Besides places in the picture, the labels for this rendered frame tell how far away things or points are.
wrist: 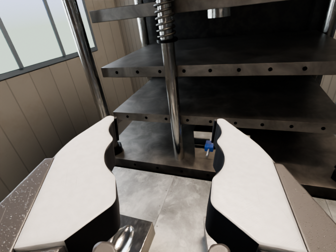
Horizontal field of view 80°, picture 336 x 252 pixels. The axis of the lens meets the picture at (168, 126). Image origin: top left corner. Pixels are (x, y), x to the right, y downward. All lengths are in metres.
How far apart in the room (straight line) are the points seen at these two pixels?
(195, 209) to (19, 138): 1.95
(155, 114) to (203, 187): 0.43
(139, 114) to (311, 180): 0.87
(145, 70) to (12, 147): 1.76
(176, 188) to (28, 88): 1.88
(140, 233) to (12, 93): 1.91
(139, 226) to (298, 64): 0.82
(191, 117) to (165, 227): 0.51
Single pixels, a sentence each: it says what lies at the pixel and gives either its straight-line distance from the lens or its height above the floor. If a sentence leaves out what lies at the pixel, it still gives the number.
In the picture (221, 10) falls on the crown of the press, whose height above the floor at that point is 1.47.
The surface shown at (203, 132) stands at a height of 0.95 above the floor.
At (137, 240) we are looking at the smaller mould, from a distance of 0.77.
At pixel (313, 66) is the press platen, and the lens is 0.93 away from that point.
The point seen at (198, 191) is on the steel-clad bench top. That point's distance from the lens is 0.95.
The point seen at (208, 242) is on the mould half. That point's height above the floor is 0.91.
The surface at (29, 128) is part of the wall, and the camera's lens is 2.48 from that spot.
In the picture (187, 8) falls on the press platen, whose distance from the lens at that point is 0.92.
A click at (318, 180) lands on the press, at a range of 1.14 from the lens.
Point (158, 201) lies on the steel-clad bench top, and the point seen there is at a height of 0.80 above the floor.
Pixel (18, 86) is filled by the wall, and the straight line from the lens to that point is 2.40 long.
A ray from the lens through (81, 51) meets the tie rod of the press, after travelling 1.06.
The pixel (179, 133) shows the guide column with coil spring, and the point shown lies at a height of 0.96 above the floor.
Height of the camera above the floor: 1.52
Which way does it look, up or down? 30 degrees down
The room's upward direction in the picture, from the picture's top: 7 degrees counter-clockwise
